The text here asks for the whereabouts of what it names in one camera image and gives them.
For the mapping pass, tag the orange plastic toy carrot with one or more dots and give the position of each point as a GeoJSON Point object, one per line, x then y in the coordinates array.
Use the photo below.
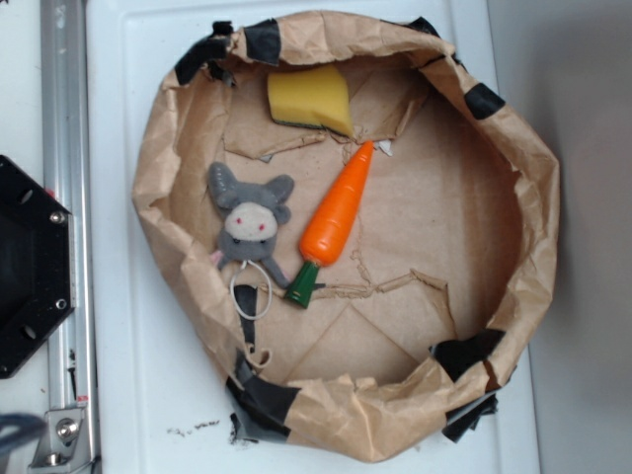
{"type": "Point", "coordinates": [326, 234]}

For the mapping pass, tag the brown paper bag basin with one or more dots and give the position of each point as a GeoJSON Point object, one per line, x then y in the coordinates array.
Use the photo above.
{"type": "Point", "coordinates": [451, 262]}

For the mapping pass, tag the yellow sponge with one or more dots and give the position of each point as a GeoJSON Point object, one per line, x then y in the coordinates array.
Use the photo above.
{"type": "Point", "coordinates": [317, 97]}

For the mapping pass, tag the grey plush bunny keychain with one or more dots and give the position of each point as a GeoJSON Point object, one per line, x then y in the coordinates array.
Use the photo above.
{"type": "Point", "coordinates": [252, 213]}

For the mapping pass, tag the aluminium extrusion rail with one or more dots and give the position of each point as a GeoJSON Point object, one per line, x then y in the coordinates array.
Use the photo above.
{"type": "Point", "coordinates": [72, 366]}

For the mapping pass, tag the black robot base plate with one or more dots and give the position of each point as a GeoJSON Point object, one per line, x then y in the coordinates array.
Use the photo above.
{"type": "Point", "coordinates": [36, 294]}

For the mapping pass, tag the silver corner bracket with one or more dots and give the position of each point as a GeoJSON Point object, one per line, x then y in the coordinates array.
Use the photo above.
{"type": "Point", "coordinates": [64, 446]}

